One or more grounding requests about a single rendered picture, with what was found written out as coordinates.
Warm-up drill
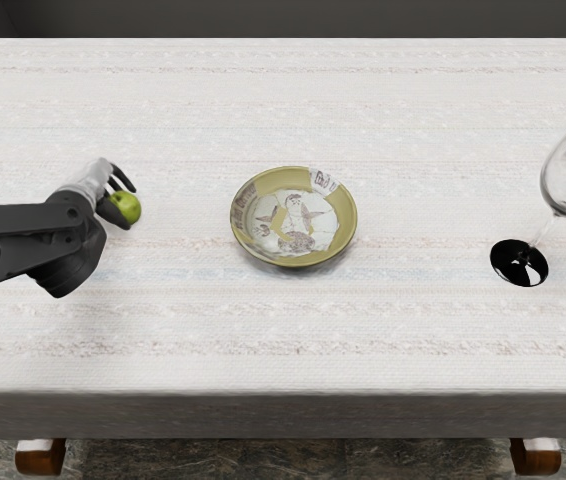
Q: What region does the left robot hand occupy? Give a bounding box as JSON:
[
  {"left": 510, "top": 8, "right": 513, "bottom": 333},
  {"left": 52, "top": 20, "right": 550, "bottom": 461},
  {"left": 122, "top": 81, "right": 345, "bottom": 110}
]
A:
[{"left": 63, "top": 157, "right": 138, "bottom": 231}]

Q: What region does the green apple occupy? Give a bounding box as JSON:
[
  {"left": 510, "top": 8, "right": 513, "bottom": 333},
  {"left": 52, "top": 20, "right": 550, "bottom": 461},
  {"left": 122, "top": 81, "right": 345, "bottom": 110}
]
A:
[{"left": 107, "top": 190, "right": 143, "bottom": 226}]

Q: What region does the olive patterned plate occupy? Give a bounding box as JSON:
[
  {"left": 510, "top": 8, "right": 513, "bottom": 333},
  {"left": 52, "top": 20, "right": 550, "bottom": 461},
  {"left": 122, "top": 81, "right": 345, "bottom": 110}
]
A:
[{"left": 229, "top": 165, "right": 359, "bottom": 269}]

